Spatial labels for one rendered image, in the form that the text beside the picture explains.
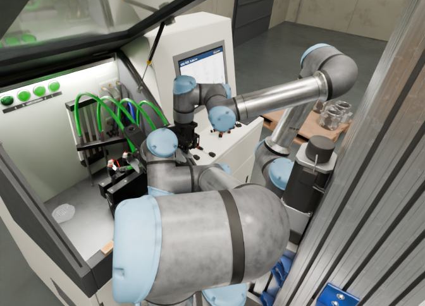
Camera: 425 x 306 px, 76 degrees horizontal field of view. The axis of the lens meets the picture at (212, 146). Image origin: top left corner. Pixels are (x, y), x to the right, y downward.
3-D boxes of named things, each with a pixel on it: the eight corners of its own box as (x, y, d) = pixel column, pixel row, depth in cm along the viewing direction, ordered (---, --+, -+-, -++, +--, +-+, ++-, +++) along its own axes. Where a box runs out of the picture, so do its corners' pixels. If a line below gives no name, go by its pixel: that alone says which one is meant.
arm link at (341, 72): (371, 100, 82) (214, 141, 82) (351, 84, 91) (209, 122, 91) (378, 63, 75) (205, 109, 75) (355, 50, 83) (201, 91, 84)
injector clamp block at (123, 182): (116, 215, 131) (112, 193, 122) (102, 205, 135) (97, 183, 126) (166, 177, 154) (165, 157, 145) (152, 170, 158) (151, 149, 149)
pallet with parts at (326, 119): (350, 128, 383) (360, 104, 360) (324, 157, 322) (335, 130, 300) (267, 94, 449) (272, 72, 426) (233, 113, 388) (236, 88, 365)
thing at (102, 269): (98, 290, 106) (91, 269, 97) (91, 283, 108) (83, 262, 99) (197, 198, 149) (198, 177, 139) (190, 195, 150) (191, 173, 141)
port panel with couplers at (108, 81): (109, 134, 145) (99, 79, 127) (105, 131, 147) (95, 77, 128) (128, 124, 154) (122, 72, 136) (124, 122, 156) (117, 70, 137)
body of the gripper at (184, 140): (186, 156, 99) (187, 128, 92) (169, 146, 103) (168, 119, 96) (199, 146, 105) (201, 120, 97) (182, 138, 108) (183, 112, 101)
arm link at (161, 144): (150, 159, 66) (148, 125, 67) (142, 164, 76) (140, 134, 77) (181, 158, 69) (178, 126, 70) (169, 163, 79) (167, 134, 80)
